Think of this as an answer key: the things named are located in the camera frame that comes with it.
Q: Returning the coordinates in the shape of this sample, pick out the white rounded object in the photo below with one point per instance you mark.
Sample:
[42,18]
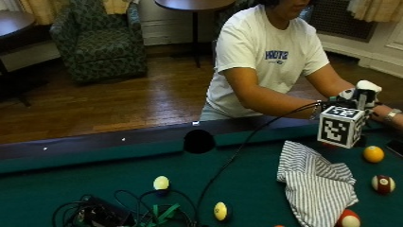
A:
[368,86]

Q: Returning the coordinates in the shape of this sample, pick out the silver wristwatch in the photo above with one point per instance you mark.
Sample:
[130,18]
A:
[392,114]

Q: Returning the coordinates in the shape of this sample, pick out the white cube with black markers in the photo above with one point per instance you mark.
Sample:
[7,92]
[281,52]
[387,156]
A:
[337,129]

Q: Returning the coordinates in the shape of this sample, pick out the solid red billiard ball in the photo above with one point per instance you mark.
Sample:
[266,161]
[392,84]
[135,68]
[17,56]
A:
[329,145]

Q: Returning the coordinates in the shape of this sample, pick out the black flat object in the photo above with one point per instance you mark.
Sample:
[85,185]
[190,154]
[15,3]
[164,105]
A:
[396,147]

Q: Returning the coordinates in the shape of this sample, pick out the solid yellow billiard ball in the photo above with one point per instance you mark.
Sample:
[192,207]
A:
[373,154]

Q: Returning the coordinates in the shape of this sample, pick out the dark radiator grille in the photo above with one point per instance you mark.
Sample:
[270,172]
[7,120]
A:
[339,19]

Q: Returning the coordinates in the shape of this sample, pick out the maroon striped billiard ball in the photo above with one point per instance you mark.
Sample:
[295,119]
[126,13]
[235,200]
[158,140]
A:
[383,184]

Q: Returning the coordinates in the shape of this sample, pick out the yellow curtain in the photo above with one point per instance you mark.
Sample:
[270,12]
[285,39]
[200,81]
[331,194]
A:
[375,9]
[41,9]

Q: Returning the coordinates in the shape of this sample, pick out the the person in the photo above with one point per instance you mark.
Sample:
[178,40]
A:
[259,47]

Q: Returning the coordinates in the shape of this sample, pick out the grey striped cloth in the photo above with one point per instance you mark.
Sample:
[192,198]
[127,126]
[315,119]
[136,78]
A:
[312,186]

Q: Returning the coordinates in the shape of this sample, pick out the red striped billiard ball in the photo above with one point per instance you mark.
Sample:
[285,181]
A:
[347,219]

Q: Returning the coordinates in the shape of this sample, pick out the yellow billiard ball with spot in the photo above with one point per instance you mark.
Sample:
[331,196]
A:
[219,211]

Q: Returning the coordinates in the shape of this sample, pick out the yellow striped billiard ball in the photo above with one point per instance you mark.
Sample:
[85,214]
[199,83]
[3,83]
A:
[160,183]

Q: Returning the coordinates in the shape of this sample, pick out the green patterned armchair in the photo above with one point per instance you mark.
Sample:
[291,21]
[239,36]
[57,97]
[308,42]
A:
[102,47]

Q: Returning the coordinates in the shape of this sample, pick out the dark wooden side table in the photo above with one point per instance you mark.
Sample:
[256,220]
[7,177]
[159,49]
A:
[14,22]

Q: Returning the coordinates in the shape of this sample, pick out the round dark pedestal table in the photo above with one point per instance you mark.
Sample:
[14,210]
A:
[194,4]

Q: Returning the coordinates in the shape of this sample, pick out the dark wooden pool table rail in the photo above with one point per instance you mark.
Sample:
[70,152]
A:
[125,146]

